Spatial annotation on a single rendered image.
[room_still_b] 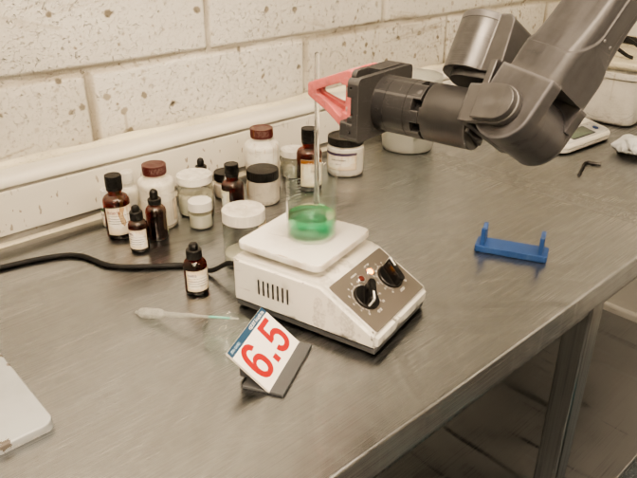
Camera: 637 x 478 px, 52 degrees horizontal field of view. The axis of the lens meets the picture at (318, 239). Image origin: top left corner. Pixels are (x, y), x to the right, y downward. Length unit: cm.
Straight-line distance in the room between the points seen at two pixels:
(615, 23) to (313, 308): 41
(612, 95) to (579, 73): 105
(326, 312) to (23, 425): 32
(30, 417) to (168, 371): 14
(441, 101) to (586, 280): 39
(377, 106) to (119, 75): 55
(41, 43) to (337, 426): 69
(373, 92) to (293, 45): 64
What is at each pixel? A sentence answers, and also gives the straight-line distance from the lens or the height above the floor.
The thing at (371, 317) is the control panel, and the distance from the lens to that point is 72.
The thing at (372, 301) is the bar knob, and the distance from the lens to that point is 72.
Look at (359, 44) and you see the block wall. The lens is 143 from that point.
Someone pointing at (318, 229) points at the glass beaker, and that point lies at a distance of 75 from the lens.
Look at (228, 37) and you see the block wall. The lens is 121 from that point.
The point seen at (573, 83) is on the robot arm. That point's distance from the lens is 60.
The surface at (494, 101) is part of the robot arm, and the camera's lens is 58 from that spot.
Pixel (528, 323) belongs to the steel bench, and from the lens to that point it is 82.
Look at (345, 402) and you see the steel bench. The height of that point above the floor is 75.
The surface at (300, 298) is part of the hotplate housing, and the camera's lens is 74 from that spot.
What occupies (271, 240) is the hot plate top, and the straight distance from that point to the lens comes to 78.
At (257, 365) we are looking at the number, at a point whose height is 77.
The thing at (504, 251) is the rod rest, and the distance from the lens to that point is 96.
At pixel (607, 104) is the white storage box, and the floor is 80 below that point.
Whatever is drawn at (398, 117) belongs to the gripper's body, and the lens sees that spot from 66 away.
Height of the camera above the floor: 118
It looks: 26 degrees down
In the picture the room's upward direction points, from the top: straight up
